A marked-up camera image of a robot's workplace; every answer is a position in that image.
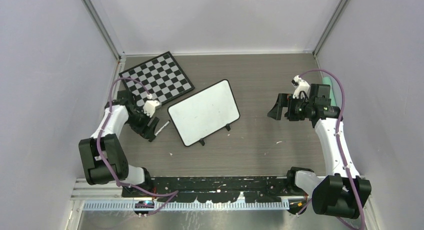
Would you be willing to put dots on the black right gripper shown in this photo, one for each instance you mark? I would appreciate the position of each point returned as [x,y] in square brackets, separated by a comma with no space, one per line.
[276,112]

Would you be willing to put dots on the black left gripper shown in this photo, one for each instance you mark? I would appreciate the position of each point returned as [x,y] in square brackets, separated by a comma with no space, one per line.
[148,133]

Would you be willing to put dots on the white whiteboard marker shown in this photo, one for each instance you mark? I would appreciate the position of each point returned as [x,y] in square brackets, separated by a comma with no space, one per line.
[162,128]

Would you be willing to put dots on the small black-framed whiteboard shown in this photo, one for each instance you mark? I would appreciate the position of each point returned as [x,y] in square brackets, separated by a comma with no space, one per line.
[204,113]

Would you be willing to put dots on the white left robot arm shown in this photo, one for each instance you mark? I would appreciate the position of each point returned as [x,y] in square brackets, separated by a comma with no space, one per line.
[102,156]

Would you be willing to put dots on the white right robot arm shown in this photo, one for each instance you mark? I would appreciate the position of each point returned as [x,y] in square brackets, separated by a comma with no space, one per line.
[343,192]

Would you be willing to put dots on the black white chessboard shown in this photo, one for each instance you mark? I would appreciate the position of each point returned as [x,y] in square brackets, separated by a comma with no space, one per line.
[162,76]

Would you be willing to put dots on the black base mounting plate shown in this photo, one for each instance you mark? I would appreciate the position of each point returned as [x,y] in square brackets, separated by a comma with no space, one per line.
[254,189]

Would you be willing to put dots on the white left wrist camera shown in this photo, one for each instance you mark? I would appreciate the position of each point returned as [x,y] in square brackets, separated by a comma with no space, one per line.
[151,105]

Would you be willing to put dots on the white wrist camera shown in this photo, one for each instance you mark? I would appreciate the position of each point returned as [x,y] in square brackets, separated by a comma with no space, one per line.
[301,87]
[151,105]

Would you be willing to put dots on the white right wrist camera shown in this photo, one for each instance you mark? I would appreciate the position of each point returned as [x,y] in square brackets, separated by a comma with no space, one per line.
[301,87]

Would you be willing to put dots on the mint green handle tool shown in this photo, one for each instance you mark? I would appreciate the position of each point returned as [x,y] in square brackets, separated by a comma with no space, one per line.
[328,81]

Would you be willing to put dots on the white slotted cable duct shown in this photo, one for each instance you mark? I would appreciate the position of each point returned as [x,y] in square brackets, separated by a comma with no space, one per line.
[150,205]

